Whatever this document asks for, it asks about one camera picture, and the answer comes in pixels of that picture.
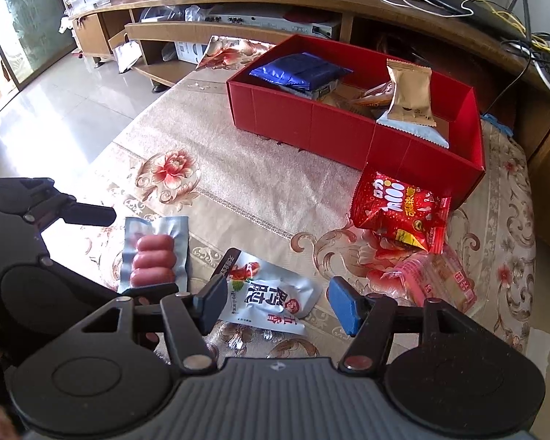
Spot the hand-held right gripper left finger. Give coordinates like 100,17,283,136
71,274,229,372

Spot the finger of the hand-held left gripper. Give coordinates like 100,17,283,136
23,190,117,230
114,283,180,304

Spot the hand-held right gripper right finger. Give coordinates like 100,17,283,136
329,277,475,373

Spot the vacuum sausage packet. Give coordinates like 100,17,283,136
117,216,191,297

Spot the white packet with red print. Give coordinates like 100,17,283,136
212,247,323,338

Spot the red cardboard box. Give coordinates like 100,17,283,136
226,33,487,212

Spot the pink clear snack packet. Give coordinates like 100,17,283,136
384,246,479,315

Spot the red snack bag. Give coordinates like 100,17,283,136
349,170,453,256

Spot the floral tablecloth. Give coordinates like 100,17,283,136
85,34,540,364

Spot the white plastic bag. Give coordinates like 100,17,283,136
111,38,144,75

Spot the light blue snack packet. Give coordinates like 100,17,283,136
375,109,451,150

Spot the white carton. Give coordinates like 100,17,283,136
173,40,212,66

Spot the white paper sheet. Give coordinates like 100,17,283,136
524,327,550,377

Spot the glass sliding door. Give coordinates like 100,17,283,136
0,0,82,90

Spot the orange snack packet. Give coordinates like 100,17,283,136
352,81,396,109

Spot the tan snack packet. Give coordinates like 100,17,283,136
384,59,437,129

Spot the clear plastic bag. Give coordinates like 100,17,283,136
159,3,208,25

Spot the blue plastic bag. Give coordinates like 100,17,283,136
480,111,515,137

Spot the silver media player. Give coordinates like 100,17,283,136
203,6,343,38

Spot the black router with antennas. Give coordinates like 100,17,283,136
421,0,540,43

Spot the black cable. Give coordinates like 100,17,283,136
485,34,550,121

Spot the yellow cable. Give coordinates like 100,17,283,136
462,0,550,70

